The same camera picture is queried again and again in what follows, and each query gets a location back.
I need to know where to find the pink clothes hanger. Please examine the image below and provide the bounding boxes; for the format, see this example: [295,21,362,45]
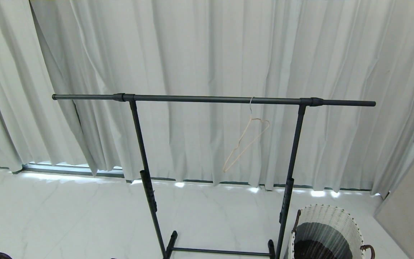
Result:
[223,96,270,173]

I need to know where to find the black clothes rack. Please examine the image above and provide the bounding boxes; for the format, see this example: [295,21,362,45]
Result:
[52,93,376,259]

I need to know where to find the white curtain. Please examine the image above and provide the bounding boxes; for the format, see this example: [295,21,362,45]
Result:
[29,0,414,198]
[0,0,94,173]

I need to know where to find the white laundry basket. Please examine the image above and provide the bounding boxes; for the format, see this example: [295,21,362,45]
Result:
[287,204,376,259]

